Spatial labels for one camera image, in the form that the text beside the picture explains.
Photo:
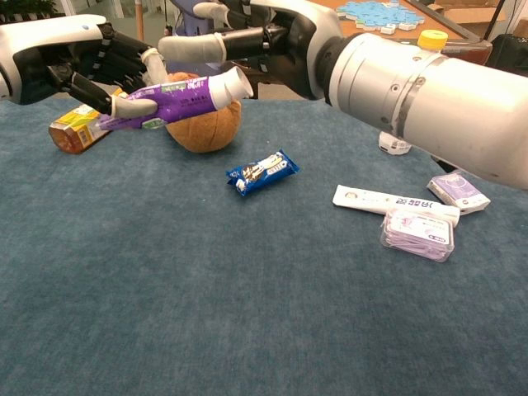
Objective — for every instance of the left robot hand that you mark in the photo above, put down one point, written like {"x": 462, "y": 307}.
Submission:
{"x": 53, "y": 45}

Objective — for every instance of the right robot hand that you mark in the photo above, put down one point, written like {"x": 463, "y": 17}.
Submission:
{"x": 301, "y": 29}

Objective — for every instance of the purple white tube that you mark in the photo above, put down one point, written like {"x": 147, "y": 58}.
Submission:
{"x": 181, "y": 99}

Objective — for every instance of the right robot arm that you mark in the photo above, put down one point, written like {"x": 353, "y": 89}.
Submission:
{"x": 453, "y": 103}

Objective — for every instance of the white bottle yellow cap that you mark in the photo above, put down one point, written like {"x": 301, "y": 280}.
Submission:
{"x": 432, "y": 40}

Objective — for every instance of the teal blue cloth-covered table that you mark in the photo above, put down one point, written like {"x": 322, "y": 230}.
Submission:
{"x": 206, "y": 309}

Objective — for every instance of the green potted plant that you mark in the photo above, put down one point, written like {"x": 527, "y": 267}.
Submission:
{"x": 24, "y": 8}

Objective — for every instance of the wooden pole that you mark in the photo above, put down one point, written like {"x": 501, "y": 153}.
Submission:
{"x": 140, "y": 20}

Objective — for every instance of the yellow label tea bottle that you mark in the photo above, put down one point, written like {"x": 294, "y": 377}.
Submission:
{"x": 74, "y": 134}

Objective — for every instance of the brown plush capybara toy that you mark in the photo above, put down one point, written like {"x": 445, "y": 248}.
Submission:
{"x": 202, "y": 132}

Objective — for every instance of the blue cookie packet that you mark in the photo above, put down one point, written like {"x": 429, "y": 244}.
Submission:
{"x": 264, "y": 171}

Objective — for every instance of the brown mahjong table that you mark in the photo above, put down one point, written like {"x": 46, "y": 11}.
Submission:
{"x": 462, "y": 24}

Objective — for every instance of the brown cardboard box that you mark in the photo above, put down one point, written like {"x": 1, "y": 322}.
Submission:
{"x": 466, "y": 7}

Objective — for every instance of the long white carton box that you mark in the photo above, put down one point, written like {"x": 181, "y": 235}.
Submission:
{"x": 363, "y": 200}

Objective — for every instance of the black bag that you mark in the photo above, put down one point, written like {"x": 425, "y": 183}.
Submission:
{"x": 511, "y": 51}

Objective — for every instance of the small purple white pack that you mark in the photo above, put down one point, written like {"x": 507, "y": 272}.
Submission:
{"x": 453, "y": 189}

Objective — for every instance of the clear purple floss box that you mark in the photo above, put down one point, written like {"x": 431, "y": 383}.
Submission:
{"x": 416, "y": 235}

